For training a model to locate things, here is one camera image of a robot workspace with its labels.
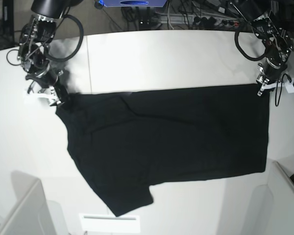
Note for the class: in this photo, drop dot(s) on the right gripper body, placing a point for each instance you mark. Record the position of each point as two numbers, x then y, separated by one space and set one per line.
46 85

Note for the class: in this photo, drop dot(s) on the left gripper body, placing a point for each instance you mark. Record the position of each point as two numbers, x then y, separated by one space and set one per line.
269 73

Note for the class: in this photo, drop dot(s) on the black T-shirt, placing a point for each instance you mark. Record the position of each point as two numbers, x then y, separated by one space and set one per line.
124 143

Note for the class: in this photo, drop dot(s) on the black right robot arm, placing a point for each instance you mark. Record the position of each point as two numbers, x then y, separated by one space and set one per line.
34 43

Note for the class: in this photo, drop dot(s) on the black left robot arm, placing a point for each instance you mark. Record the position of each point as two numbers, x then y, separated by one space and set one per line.
278 44

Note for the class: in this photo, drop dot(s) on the blue box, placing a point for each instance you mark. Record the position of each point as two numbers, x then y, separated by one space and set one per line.
99 4

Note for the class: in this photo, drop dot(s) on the white power strip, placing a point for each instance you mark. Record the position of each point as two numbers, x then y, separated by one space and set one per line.
196 21

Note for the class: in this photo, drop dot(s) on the grey right partition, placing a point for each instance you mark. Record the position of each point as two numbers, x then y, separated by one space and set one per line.
271 207

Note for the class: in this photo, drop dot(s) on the grey partition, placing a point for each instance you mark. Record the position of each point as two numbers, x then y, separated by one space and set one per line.
33 214
271 207

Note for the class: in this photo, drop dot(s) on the grey left partition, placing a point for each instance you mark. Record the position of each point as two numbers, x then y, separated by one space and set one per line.
33 214

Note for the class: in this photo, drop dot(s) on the white slotted tray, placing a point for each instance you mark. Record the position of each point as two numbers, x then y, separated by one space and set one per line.
110 224

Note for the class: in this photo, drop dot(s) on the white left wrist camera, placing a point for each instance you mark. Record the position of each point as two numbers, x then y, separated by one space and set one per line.
288 85

